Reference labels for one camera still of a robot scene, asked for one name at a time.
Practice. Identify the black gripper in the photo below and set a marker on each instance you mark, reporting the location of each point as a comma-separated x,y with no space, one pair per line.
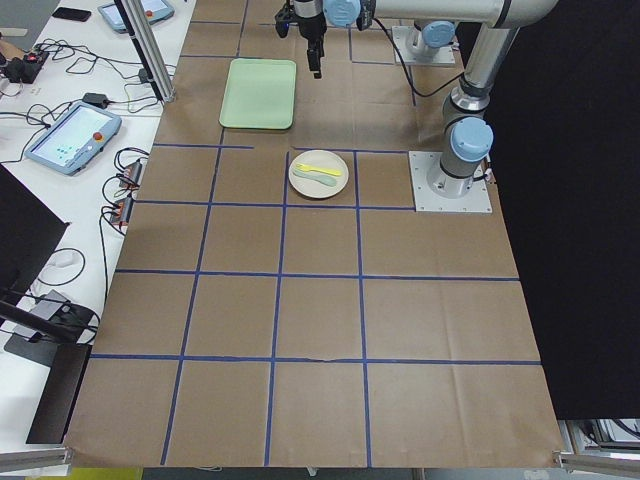
310,22

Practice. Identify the white round plate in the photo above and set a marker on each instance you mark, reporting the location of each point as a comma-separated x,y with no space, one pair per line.
321,158

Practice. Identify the yellow plastic fork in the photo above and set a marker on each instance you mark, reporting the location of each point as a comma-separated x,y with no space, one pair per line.
317,169

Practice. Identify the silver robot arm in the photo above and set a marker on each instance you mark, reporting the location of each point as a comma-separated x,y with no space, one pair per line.
468,138
427,38

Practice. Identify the light green plastic tray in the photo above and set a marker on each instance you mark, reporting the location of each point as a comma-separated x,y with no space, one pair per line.
259,94

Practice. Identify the pale green plastic spoon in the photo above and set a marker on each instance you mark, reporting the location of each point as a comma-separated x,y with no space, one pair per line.
321,178

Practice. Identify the black power adapter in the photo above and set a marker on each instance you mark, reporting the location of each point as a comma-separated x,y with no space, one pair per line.
98,100

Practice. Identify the black smartphone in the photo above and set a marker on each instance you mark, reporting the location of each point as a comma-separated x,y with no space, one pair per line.
71,14

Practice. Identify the near teach pendant tablet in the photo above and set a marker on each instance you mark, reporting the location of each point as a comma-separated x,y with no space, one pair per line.
75,138

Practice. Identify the brown paper table cover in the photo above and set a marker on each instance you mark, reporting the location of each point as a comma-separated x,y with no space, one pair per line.
249,325

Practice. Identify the black monitor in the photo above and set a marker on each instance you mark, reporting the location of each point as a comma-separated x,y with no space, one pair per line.
30,233

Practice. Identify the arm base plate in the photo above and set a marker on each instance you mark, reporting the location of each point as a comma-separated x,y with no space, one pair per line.
444,58
434,191

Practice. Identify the aluminium frame post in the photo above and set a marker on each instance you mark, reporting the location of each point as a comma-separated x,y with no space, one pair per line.
143,39

